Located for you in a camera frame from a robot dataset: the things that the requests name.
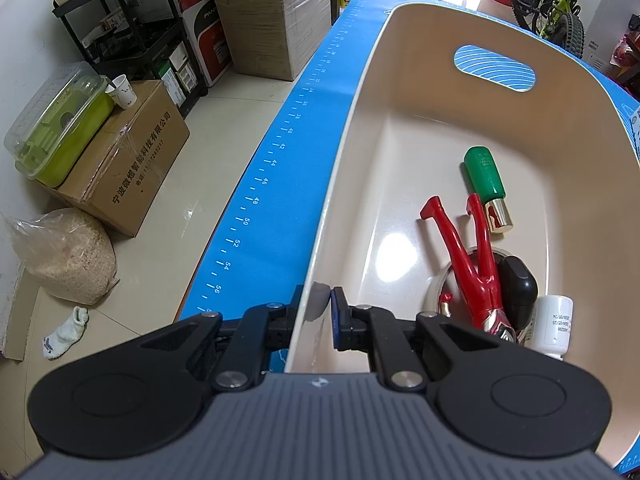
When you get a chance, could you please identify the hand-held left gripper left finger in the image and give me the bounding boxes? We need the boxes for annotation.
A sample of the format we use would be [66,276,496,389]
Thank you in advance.
[132,285,304,394]

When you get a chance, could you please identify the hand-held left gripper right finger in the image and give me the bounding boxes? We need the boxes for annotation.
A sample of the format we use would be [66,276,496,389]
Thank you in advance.
[331,285,525,392]

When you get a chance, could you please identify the white tape roll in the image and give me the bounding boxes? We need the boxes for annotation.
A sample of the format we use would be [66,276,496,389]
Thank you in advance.
[422,247,538,346]

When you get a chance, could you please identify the red pruning shears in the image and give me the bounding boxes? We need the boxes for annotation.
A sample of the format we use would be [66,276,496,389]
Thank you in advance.
[419,194,518,345]

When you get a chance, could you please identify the beige plastic basket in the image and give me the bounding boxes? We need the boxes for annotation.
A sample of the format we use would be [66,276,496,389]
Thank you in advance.
[282,2,640,473]

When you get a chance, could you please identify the black earbud case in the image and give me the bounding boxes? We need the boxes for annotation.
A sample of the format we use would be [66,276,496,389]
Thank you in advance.
[497,255,540,331]

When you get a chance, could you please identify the green bottle with gold cap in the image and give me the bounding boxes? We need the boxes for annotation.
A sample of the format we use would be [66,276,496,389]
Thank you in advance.
[462,146,516,235]

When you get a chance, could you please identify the white pill bottle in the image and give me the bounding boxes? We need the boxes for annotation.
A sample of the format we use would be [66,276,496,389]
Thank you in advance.
[525,295,575,358]

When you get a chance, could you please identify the blue silicone mat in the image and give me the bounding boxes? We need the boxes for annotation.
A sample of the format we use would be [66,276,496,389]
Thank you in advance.
[172,0,640,480]

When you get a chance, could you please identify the white sock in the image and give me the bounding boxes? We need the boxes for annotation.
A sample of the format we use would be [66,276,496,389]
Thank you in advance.
[42,306,90,360]

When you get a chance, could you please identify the printed cardboard box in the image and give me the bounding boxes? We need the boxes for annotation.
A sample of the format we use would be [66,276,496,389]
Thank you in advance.
[57,79,192,238]

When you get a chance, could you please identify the clear bag of grain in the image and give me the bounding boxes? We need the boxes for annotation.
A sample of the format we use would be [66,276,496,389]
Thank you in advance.
[10,207,119,306]

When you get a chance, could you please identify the flat cardboard sheet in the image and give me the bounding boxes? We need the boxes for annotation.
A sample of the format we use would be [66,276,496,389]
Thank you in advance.
[0,265,43,361]

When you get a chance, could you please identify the small white and green boxes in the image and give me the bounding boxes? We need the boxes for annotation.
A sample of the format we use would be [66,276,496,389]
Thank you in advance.
[159,42,197,107]

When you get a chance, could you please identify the green container with clear lid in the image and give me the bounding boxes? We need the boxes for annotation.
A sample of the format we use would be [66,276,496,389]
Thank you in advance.
[4,62,117,188]

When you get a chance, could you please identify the white paper cup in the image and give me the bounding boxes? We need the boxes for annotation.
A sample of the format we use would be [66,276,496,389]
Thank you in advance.
[104,74,137,110]

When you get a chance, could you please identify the red and white appliance box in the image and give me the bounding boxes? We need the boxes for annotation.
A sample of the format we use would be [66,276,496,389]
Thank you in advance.
[167,0,233,87]

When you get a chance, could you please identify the film-wrapped cardboard box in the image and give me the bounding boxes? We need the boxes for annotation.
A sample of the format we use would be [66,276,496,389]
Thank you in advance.
[225,0,333,82]

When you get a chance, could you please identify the black shelf cart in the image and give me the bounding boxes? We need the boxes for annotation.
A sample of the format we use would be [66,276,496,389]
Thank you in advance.
[52,0,208,121]

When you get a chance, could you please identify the green and black bicycle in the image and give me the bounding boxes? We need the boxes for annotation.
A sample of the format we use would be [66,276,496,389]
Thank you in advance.
[510,0,616,58]

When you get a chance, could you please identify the white chest freezer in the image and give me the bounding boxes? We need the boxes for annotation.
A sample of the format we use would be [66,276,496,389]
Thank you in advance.
[585,0,640,76]

